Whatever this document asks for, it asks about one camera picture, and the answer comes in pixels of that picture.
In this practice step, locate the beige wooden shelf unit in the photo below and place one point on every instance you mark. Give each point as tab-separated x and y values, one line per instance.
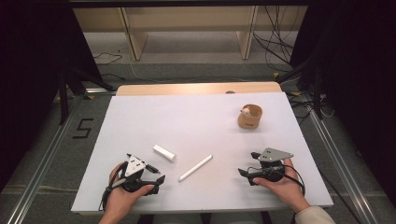
186	18

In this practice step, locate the person's right hand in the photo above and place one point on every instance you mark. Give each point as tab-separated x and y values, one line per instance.
289	189

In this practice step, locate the metal floor rail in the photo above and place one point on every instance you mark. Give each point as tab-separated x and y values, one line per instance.
342	168
40	174

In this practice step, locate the black metal stand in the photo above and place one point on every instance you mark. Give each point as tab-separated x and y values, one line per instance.
317	93
63	99

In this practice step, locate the black pen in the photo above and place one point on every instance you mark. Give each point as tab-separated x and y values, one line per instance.
152	168

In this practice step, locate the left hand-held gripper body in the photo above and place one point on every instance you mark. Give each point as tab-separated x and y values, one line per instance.
134	166

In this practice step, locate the black overhead bar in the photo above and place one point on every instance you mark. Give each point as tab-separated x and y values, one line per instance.
186	3

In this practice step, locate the white stick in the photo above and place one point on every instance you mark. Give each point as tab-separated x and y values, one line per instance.
195	168

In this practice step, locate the black curtain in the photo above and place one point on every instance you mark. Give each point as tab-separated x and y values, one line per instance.
28	77
361	77

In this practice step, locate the white tube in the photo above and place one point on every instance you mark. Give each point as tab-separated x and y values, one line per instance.
164	153

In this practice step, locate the person's left hand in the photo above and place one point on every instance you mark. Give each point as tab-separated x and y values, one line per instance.
116	199

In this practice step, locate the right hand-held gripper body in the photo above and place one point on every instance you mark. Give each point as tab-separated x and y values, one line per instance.
274	154

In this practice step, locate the wooden table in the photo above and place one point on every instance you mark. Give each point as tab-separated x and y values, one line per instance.
186	88

